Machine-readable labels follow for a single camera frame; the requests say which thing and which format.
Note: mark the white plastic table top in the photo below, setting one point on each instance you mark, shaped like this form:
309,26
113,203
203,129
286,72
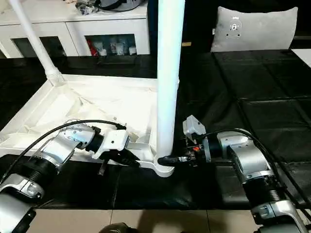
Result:
97,102

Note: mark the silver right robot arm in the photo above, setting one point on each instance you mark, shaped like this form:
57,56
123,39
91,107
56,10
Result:
250,160

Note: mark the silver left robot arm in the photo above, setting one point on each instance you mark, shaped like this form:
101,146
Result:
48,165

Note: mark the black work mat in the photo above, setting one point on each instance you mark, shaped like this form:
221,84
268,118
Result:
262,97

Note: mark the black furniture with yellow label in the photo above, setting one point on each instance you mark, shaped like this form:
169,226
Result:
199,24

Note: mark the grey cushion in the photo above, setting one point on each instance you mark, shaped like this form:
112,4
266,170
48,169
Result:
255,29

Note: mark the white glass-door cabinet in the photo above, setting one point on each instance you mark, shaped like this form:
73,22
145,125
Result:
53,29

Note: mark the white flat panel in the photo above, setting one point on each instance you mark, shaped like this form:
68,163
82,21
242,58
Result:
302,56

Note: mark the small yellow grey gadget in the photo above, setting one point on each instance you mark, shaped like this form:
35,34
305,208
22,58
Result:
87,7

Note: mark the grey round appliance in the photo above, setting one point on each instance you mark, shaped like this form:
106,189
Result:
124,3

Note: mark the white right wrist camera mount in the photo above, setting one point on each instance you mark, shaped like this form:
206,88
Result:
194,126

